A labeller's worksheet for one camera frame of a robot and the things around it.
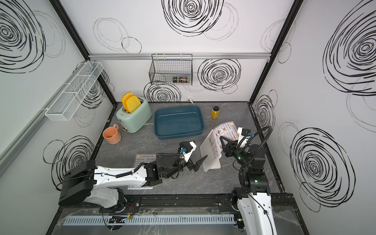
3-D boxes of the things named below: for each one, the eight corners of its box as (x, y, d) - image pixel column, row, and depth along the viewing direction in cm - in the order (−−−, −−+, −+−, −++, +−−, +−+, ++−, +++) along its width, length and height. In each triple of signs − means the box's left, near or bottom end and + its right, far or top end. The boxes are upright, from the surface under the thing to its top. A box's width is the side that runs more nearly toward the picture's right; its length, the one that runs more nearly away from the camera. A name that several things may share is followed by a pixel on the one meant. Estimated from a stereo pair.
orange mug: (108, 146, 97) (102, 139, 90) (108, 135, 103) (102, 127, 96) (122, 142, 99) (117, 135, 92) (121, 131, 105) (116, 123, 98)
